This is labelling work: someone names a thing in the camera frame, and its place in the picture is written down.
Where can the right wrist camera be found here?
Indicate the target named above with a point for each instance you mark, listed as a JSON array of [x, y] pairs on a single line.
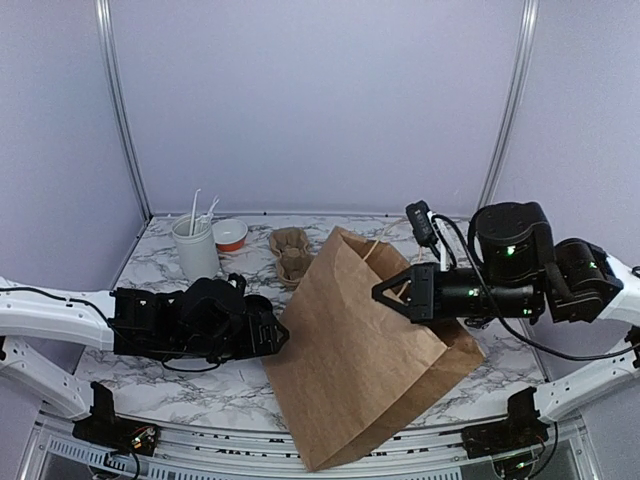
[[425, 233]]

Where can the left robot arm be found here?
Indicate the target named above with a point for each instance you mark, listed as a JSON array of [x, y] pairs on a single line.
[[213, 320]]

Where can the brown paper bag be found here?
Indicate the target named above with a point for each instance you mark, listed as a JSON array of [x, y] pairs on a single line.
[[355, 372]]

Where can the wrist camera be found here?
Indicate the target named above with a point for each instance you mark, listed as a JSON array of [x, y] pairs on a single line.
[[238, 282], [425, 233]]

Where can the aluminium front rail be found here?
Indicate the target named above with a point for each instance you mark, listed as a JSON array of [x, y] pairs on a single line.
[[185, 452]]

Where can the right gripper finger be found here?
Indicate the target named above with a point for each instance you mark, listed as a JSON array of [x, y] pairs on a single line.
[[395, 305], [397, 284]]

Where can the right aluminium frame post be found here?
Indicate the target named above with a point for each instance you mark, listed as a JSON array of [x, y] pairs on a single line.
[[516, 87]]

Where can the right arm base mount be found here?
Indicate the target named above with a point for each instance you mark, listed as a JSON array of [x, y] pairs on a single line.
[[521, 428]]

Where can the white utensil holder cup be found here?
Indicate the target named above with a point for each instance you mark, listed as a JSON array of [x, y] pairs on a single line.
[[198, 257]]

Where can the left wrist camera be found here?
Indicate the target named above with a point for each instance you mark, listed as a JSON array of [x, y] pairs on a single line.
[[238, 282]]

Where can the left aluminium frame post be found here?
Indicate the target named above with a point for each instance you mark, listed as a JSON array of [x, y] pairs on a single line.
[[114, 84]]

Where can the cardboard cup carrier tray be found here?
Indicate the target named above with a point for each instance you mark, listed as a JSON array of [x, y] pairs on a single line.
[[291, 248]]

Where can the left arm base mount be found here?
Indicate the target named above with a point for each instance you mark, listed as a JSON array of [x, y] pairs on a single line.
[[105, 428]]

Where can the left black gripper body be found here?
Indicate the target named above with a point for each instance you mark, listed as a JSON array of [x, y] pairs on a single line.
[[248, 347]]

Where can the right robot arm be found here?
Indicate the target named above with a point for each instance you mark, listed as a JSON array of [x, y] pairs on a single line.
[[516, 270]]

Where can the aluminium frame post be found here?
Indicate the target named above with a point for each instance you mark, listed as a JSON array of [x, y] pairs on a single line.
[[114, 84], [516, 87]]

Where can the orange white bowl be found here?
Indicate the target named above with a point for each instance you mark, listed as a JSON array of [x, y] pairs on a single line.
[[229, 234]]

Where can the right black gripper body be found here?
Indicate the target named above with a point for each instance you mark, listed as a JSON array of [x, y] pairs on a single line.
[[431, 291]]

